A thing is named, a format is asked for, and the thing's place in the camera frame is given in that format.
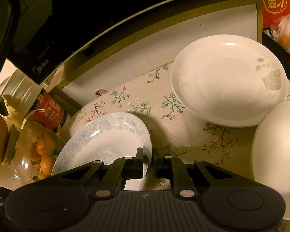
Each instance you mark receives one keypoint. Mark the white rose-pattern plate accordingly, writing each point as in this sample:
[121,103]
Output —
[228,80]

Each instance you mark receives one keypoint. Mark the glass jar of kumquats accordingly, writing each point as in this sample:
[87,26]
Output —
[30,154]

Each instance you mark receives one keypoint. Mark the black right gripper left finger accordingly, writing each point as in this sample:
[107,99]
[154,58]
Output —
[66,198]

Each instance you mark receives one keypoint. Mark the red label jar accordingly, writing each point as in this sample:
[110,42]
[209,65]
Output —
[21,96]

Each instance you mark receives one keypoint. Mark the black microwave oven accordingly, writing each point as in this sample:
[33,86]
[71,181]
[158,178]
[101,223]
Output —
[45,33]

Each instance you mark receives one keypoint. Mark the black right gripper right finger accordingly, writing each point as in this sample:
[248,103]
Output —
[225,198]

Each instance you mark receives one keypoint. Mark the blue patterned plate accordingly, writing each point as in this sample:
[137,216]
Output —
[108,138]

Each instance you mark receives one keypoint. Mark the plastic bag of oranges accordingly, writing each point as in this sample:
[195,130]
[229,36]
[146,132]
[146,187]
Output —
[280,30]

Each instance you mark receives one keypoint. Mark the large white bowl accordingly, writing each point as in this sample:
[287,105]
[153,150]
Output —
[271,152]

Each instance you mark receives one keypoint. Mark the floral tablecloth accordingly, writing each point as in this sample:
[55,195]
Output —
[173,129]

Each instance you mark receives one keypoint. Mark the red gift box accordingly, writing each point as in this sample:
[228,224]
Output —
[273,9]

